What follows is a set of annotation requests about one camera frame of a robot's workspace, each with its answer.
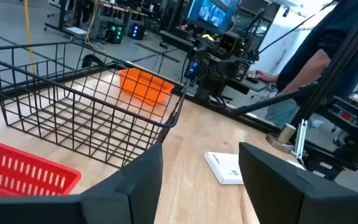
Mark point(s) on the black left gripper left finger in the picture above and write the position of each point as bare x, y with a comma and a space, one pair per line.
135, 186

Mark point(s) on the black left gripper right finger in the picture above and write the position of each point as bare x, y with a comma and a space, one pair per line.
269, 186

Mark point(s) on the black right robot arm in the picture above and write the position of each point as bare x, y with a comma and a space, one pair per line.
216, 68

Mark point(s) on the lit computer monitor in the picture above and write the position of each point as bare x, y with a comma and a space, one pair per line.
213, 14

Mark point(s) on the silver cylinder on round base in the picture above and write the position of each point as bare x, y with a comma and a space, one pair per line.
286, 133

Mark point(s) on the red plastic basket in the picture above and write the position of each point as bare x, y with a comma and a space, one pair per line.
70, 182

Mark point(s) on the black equipment stand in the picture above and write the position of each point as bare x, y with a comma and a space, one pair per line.
337, 155

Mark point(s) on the person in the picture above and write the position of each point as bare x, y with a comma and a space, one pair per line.
322, 34

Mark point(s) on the black computer with blue lights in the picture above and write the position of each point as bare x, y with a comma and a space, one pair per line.
137, 31

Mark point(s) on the orange plastic basket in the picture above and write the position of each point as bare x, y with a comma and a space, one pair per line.
141, 90

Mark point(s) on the black computer with green lights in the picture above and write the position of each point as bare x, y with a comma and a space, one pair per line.
115, 32

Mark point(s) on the silver corner bracket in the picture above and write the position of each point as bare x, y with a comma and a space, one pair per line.
300, 137

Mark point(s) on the black diagonal frame strut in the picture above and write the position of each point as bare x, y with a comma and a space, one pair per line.
275, 99

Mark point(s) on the black frame post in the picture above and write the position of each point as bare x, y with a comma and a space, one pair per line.
343, 65

